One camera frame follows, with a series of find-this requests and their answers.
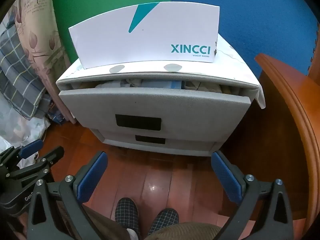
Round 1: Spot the grey nightstand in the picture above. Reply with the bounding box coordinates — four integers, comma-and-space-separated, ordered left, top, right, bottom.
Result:
56, 34, 266, 157

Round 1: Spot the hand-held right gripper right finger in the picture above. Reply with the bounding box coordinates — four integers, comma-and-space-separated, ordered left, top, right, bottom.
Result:
211, 150, 293, 240

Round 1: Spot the orange wooden bed board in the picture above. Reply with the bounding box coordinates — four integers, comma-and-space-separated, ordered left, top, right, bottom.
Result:
220, 53, 320, 228

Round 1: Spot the green foam mat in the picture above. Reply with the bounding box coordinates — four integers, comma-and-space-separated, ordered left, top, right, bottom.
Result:
50, 0, 173, 60

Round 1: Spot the white floral bedsheet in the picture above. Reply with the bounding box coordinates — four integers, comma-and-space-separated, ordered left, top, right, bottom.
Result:
0, 92, 52, 160

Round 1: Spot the white shoe box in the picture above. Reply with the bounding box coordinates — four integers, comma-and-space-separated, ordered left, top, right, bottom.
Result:
69, 1, 220, 70

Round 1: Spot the pink floral quilt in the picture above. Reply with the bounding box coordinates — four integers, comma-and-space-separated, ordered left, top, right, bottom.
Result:
14, 0, 77, 124

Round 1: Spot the blue foam mat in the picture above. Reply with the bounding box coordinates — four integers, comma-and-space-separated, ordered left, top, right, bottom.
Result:
165, 0, 320, 74

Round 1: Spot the grey fronted wooden drawer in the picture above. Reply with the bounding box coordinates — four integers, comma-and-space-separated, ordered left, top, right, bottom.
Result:
59, 79, 253, 133

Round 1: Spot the plaid slipper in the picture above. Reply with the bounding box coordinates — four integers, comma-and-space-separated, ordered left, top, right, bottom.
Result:
146, 208, 179, 238
114, 198, 140, 239

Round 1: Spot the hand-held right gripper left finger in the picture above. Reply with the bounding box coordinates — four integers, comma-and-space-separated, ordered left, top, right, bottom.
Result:
27, 151, 118, 240

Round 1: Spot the grey shallow drawer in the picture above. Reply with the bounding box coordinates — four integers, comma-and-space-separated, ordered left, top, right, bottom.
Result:
91, 127, 218, 153

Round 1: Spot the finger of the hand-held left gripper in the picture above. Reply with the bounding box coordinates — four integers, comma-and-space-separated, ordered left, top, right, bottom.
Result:
0, 139, 44, 167
7, 146, 65, 180

